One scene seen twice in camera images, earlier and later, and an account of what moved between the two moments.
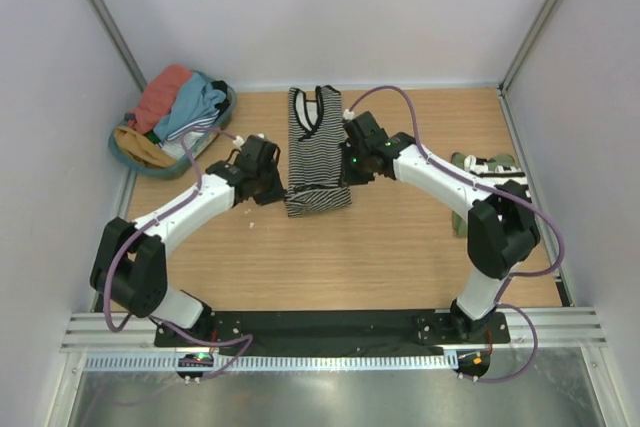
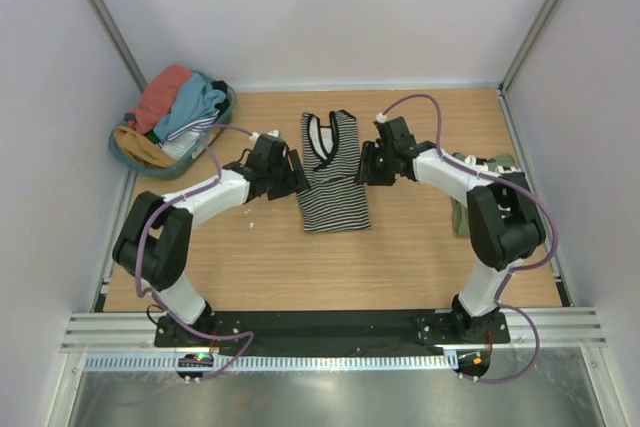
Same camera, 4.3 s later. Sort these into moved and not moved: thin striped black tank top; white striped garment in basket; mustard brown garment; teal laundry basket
Moved: thin striped black tank top
Not moved: white striped garment in basket; teal laundry basket; mustard brown garment
